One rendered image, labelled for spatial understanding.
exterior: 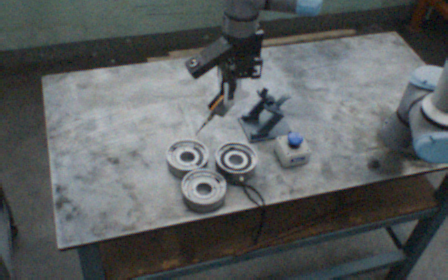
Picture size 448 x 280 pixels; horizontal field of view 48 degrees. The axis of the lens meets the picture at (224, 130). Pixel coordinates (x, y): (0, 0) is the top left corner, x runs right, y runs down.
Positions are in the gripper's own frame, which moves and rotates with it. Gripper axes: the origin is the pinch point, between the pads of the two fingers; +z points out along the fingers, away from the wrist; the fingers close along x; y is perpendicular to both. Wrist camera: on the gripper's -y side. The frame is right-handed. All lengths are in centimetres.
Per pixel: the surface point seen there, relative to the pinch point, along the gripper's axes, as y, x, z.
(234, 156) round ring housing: 2.5, -4.9, 15.1
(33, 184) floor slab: -57, 69, 97
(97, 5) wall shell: -15, 154, 65
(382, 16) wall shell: 165, 152, 93
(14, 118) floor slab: -64, 113, 96
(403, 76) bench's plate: 67, 16, 17
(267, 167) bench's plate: 10.2, -9.0, 17.1
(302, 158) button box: 19.0, -10.4, 14.5
